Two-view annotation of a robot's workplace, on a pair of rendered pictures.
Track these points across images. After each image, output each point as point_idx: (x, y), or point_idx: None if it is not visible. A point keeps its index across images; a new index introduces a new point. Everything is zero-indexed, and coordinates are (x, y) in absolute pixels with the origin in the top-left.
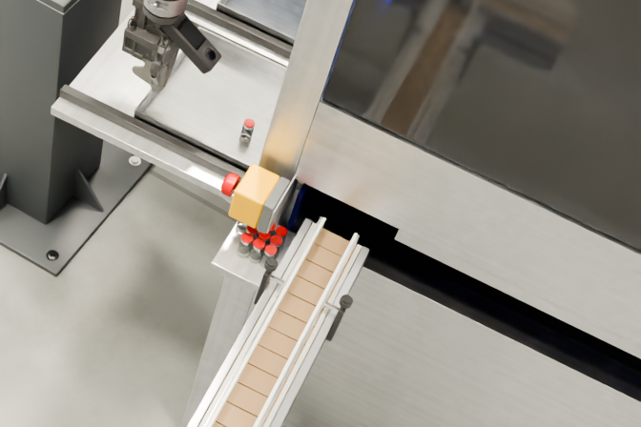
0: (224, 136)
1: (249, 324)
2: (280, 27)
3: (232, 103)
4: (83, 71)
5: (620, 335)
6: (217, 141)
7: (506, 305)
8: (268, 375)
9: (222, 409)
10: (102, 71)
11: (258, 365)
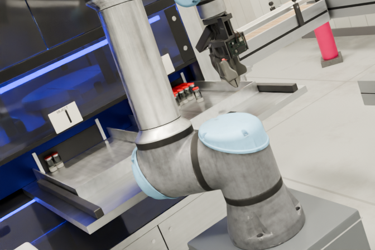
0: (211, 99)
1: (247, 40)
2: (129, 151)
3: (195, 111)
4: (277, 102)
5: None
6: (216, 96)
7: None
8: (249, 35)
9: (271, 26)
10: (264, 105)
11: (250, 36)
